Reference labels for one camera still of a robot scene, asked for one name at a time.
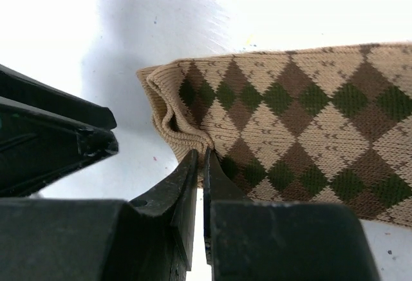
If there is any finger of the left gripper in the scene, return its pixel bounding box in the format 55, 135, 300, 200
1, 97, 118, 197
1, 65, 117, 130

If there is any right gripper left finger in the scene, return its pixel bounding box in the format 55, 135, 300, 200
1, 150, 198, 280

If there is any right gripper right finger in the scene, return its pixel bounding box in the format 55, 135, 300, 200
203, 150, 380, 280

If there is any brown argyle sock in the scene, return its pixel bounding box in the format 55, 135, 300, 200
137, 43, 411, 228

